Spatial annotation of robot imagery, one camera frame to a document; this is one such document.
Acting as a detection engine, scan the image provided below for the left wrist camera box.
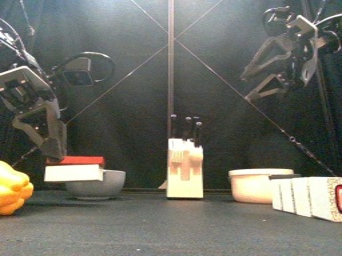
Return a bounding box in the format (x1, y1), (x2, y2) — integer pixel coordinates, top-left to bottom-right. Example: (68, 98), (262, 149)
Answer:
(62, 57), (95, 87)

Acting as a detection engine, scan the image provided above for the white toy pot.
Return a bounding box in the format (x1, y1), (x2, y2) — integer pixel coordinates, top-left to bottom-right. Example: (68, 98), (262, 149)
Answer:
(227, 167), (295, 205)

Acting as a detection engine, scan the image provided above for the left wrist black cable loop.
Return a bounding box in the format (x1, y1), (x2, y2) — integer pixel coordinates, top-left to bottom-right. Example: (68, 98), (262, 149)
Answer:
(51, 51), (116, 84)

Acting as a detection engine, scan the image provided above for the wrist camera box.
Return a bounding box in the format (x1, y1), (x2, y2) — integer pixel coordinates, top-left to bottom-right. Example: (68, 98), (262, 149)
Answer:
(262, 5), (299, 38)
(62, 57), (95, 87)

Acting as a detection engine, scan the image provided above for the white sushi rice block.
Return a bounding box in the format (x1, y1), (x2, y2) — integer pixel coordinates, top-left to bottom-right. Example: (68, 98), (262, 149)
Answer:
(43, 163), (106, 183)

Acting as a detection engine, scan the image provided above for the vertical metal frame pole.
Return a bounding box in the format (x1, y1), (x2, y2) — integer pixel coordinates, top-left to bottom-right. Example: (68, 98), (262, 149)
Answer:
(167, 0), (176, 139)

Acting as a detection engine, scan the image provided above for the white block with red print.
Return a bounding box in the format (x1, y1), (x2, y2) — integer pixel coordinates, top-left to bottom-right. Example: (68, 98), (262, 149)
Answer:
(306, 176), (342, 223)

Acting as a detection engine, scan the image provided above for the white block slice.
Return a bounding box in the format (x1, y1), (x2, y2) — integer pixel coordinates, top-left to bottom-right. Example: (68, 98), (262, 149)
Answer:
(290, 177), (313, 218)
(279, 178), (297, 215)
(270, 178), (285, 212)

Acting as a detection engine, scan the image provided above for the yellow toy bell pepper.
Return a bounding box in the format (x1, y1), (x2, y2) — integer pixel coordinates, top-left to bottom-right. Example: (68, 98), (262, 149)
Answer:
(0, 160), (35, 216)

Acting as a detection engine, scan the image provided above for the grey bowl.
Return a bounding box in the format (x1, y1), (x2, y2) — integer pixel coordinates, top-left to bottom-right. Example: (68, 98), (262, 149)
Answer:
(64, 169), (127, 201)

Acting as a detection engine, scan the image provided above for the black flat pot handle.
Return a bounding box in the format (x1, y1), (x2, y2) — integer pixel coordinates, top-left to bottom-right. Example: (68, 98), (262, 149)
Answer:
(267, 173), (302, 181)

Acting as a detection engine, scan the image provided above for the red salmon sushi topping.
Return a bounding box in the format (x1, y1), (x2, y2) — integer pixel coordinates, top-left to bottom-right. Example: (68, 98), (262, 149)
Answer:
(45, 155), (107, 167)

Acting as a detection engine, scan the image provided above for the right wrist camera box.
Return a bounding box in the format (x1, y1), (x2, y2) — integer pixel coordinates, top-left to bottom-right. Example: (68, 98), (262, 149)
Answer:
(262, 5), (299, 38)

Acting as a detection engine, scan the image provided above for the white knife block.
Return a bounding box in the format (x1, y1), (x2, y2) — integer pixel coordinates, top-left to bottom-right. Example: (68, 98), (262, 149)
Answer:
(166, 137), (206, 200)

